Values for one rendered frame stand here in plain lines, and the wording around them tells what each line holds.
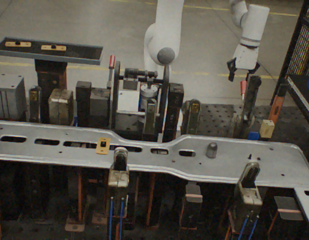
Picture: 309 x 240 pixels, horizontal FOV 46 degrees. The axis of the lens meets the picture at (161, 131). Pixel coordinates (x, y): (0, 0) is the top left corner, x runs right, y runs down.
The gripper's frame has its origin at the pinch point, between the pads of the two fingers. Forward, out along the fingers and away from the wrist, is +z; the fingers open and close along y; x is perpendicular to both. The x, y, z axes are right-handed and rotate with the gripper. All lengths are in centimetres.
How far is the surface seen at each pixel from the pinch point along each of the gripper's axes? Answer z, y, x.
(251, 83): -10.0, 21.6, 35.9
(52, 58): -5, 81, 4
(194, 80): 67, -94, -205
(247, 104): -2.4, 20.8, 36.1
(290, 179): 12, 17, 61
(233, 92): 68, -125, -174
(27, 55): -4, 89, 1
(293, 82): -2.1, -24.2, 6.8
